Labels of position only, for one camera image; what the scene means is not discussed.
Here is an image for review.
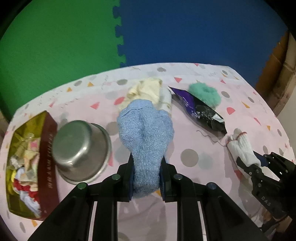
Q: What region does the brown foam mat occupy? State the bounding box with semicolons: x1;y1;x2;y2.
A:
254;31;290;112

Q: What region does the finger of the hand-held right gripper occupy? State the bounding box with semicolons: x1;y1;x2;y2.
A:
253;151;290;172
236;158;264;186

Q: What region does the green foam mat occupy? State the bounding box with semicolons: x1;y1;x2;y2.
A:
0;0;126;121

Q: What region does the white cloth gold print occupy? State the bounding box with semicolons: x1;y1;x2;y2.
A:
161;88;173;116

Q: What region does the white sock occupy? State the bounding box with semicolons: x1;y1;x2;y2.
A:
226;128;261;167

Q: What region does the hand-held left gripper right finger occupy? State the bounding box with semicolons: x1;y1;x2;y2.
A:
161;156;264;241

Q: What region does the stainless steel bowl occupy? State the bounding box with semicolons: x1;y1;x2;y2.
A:
52;120;112;184

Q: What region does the blue foam mat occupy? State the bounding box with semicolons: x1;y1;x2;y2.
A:
113;0;289;87

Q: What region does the purple black snack packet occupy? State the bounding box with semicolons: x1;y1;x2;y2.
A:
168;86;227;136

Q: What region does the teal fluffy scrunchie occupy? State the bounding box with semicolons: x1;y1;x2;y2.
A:
187;83;221;107

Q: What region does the yellow patterned cloth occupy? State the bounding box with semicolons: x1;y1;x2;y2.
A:
11;132;41;172

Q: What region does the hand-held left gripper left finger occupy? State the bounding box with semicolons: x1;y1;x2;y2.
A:
28;154;134;241

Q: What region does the cream fabric scrunchie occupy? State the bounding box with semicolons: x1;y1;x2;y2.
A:
119;78;163;114

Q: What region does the red tin box gold inside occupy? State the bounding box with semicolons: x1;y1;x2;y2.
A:
5;111;58;220

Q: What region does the light blue fluffy sock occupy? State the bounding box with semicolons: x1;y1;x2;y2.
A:
116;99;175;198

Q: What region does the red patterned cloth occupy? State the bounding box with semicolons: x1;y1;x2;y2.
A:
13;178;42;216

